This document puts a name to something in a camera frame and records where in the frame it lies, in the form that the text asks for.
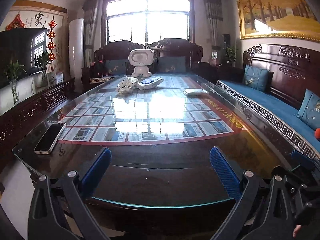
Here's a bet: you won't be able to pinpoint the dark wooden armchair left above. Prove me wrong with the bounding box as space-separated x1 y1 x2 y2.
81 40 145 86

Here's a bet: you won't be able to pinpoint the black television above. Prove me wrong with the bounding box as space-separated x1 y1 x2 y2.
1 28 47 88

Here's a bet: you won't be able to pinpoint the white robot toy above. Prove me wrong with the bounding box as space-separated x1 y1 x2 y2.
128 49 154 78

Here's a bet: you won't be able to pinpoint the blue sofa seat cushion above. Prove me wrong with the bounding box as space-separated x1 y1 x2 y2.
216 80 319 159

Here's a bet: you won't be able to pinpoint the dark wooden long sofa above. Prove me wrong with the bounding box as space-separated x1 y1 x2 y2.
218 44 319 152

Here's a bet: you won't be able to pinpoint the bamboo plant in vase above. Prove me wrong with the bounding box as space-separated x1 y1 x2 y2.
4 59 27 104

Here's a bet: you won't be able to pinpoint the flat book on table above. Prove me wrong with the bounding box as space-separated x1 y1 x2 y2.
183 88 208 97

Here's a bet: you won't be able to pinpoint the gold framed tree painting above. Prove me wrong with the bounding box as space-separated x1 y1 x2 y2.
237 0 319 42

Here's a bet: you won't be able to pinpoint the window curtains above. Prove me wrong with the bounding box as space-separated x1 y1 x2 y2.
93 0 223 61

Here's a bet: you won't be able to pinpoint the red chinese knot hanging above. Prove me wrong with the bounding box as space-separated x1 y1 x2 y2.
47 16 57 62

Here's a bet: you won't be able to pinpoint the white crumpled bag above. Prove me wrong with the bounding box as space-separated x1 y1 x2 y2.
116 76 138 94

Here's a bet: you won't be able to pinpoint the dark wooden armchair right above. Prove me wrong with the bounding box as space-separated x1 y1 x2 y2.
146 38 203 74

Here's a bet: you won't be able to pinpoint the blue embroidered pillow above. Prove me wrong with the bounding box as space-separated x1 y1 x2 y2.
296 89 320 131
243 65 270 92

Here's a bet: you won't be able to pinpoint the black smartphone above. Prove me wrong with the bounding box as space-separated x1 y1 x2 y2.
34 122 66 154

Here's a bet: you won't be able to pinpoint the person right hand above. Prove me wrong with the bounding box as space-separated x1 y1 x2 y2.
293 225 302 238

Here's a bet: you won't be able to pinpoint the potted green corner plant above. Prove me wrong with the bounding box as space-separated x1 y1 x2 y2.
223 46 236 67

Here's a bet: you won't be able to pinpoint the calligraphy wall scroll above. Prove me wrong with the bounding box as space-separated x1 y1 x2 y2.
1 0 67 31

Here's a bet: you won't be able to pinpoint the dark wooden armchair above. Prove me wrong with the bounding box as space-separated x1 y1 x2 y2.
81 40 145 86
146 38 203 74

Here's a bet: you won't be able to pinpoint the carved wooden tv cabinet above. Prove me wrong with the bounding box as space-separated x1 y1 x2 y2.
1 78 75 169

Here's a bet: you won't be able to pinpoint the white standing air conditioner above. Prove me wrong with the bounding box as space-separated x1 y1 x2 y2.
68 18 84 82

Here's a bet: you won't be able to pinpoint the wooden glass-top coffee table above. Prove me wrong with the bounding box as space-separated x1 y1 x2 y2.
13 75 295 239

